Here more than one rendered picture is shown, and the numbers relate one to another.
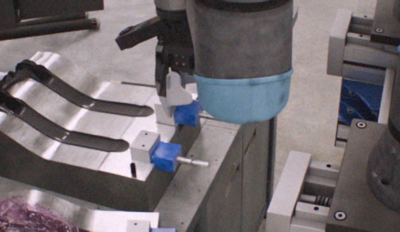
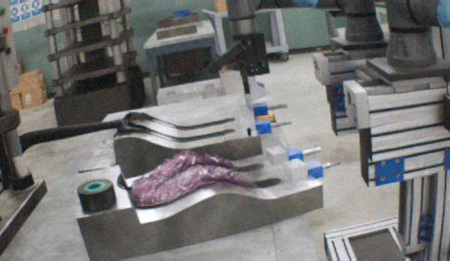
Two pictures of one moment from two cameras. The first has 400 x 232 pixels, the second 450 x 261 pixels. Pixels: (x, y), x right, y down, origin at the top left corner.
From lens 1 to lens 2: 0.74 m
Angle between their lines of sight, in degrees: 26
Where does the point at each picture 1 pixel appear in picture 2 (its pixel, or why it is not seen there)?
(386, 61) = (353, 65)
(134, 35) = (221, 60)
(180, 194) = not seen: hidden behind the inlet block
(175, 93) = (254, 91)
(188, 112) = (262, 106)
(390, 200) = (408, 62)
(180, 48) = (254, 57)
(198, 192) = not seen: hidden behind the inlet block
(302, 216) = (370, 93)
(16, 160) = (154, 161)
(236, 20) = not seen: outside the picture
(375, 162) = (393, 52)
